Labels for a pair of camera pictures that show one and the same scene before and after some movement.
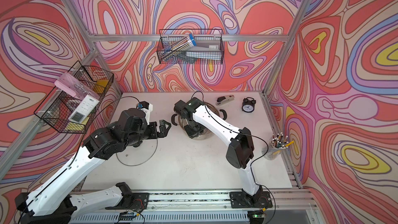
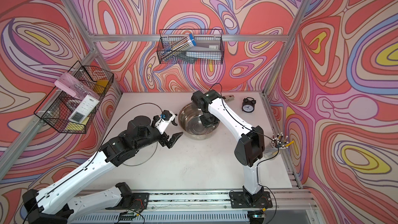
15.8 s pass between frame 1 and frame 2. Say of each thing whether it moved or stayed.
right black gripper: moved
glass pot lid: stayed
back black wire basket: stayed
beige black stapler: stayed
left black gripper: moved
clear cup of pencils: stayed
